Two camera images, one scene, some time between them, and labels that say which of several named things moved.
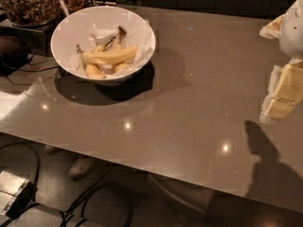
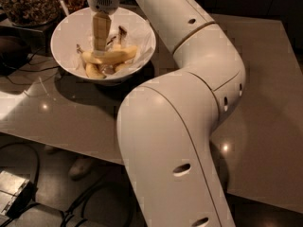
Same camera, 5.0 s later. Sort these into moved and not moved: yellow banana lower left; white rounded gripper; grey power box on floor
Moved: white rounded gripper
Not moved: yellow banana lower left; grey power box on floor
